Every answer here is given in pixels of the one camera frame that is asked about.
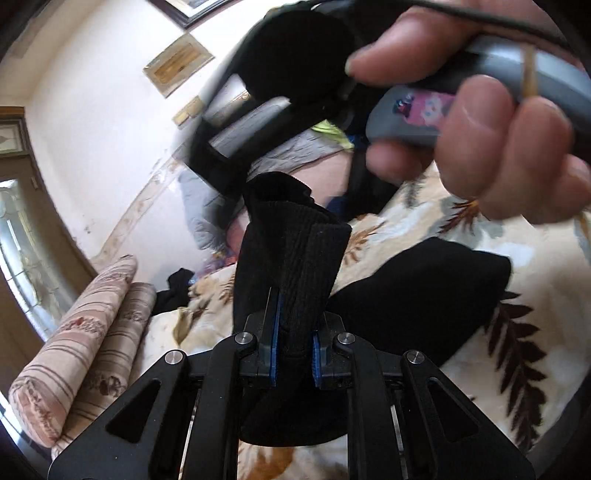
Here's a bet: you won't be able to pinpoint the leaf print fleece blanket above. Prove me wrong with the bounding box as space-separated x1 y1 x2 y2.
150 166 591 480

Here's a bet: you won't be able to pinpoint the green printed cloth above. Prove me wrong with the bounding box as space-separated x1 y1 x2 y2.
311 119 354 151

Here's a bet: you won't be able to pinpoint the black pants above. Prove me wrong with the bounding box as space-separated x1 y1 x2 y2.
233 172 512 449

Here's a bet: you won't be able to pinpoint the grey quilted blanket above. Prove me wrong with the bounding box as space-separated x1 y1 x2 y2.
178 129 352 251

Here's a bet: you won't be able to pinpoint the wooden door with glass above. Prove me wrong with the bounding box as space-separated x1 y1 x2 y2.
0 106 96 366

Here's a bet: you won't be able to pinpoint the small gold wall plaque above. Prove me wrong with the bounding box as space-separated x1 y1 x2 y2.
173 95 206 127

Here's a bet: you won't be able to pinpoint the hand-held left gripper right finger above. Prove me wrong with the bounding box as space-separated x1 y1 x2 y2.
311 311 536 480

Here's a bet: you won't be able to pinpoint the dark framed wall picture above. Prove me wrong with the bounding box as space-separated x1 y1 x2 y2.
148 0 242 30

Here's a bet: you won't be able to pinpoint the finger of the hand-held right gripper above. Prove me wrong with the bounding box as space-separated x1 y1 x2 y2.
344 117 387 219

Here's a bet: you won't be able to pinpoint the large gold wall plaque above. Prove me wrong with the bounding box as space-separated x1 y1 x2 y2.
143 32 216 98

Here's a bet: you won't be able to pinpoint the black cable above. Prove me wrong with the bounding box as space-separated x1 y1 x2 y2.
406 0 575 49

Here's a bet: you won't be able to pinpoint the black cloth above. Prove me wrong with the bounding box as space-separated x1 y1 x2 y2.
154 268 195 317

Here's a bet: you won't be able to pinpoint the clear plastic bag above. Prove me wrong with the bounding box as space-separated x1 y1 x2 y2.
198 249 239 278

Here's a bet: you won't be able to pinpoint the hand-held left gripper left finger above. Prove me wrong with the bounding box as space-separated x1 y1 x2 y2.
47 286 282 480

